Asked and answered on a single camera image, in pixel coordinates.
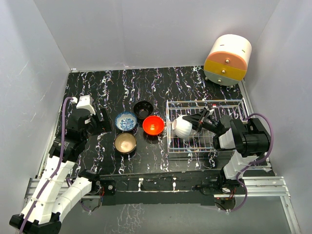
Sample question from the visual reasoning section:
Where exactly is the white wire dish rack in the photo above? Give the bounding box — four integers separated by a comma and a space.
166, 98, 251, 153

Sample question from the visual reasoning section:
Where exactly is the black bowl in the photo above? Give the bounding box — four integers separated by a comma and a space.
133, 100, 154, 119

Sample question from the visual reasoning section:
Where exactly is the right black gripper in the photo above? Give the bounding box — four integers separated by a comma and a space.
181, 110, 220, 136

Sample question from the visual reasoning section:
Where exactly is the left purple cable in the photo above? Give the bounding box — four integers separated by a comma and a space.
18, 97, 76, 234

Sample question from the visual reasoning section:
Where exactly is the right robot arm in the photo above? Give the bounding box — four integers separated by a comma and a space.
182, 109, 273, 194

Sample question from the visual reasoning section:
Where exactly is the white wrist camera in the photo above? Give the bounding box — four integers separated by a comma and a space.
198, 106, 217, 131
72, 95, 96, 115

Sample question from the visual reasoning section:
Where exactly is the black marble table mat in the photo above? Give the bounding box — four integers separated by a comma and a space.
65, 66, 245, 176

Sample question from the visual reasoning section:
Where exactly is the red bowl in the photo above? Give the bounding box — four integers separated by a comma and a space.
142, 116, 165, 136

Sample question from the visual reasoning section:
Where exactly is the purple cable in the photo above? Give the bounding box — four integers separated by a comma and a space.
216, 105, 274, 212
18, 97, 76, 234

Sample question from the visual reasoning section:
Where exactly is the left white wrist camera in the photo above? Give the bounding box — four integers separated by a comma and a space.
72, 95, 96, 115

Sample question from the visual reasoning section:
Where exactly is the round pastel drawer cabinet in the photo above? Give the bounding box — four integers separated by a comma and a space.
203, 34, 252, 86

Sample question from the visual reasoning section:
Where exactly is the blue white patterned bowl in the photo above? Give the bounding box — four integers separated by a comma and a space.
115, 112, 137, 132

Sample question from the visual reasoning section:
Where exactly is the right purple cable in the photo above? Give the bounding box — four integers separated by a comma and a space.
216, 105, 274, 212

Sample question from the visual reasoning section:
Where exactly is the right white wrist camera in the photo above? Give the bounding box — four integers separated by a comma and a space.
198, 106, 217, 131

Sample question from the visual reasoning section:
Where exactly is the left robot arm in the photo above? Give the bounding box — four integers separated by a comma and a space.
9, 108, 113, 234

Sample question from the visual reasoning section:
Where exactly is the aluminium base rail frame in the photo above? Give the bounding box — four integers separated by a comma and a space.
21, 80, 302, 234

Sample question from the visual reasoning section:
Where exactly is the brown ceramic bowl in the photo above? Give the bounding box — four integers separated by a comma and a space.
114, 133, 137, 154

